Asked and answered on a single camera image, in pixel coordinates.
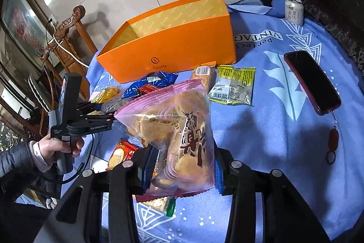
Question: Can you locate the pink bag of cookies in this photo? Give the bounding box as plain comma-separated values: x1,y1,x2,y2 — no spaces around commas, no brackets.
114,79,215,198

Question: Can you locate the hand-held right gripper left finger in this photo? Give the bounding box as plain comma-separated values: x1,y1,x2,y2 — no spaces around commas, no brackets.
35,146,160,243

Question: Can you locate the person's left forearm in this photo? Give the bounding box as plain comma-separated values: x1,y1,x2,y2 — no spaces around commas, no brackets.
0,141,50,195

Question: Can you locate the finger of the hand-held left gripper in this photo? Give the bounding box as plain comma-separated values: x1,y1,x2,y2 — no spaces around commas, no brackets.
76,102,104,115
77,113,117,125

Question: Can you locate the dark smartphone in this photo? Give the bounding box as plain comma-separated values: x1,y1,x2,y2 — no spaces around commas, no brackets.
283,51,342,116

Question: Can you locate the red packet with cracker picture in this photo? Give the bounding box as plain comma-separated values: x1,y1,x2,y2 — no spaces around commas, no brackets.
108,140,138,171

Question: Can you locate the yellow-green snack packet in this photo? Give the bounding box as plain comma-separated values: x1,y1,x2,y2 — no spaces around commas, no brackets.
208,65,256,106

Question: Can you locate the small yellow snack packet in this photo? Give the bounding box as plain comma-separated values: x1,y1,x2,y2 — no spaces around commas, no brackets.
91,85,121,103

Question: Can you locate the white drink can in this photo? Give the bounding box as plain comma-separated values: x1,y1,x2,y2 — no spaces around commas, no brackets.
285,0,304,26

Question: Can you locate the carved wooden chair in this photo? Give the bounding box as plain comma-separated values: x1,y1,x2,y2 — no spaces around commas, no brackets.
40,5,99,101

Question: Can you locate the blue printed tablecloth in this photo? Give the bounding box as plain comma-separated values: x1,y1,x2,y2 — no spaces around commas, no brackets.
15,0,364,243

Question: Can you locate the cracker packet with green end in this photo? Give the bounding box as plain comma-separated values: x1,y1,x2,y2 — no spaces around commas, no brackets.
136,194,177,217

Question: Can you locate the blue snack packet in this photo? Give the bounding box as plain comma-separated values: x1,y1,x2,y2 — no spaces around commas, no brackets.
122,72,179,100

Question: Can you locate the red keychain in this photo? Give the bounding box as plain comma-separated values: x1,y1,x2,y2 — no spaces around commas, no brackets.
326,113,340,165

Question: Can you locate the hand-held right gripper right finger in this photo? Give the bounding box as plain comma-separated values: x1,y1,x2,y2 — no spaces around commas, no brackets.
215,150,332,243

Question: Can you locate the person's left hand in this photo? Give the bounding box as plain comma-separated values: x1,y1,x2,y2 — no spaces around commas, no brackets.
28,136,85,166

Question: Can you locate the long red bar packet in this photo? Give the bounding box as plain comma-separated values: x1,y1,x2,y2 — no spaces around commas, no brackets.
138,83,156,95

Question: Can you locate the white cable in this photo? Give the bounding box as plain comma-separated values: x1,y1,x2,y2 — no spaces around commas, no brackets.
53,22,90,68

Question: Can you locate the orange cardboard box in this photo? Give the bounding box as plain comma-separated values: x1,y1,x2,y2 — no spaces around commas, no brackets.
96,0,236,84

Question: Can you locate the clear packet with white label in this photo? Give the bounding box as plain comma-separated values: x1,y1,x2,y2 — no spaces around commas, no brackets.
101,95,128,115

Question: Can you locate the black cable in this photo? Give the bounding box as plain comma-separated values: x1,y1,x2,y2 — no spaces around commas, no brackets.
58,132,96,184

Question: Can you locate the framed red painting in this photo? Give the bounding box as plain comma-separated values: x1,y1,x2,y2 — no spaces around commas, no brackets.
0,0,57,61

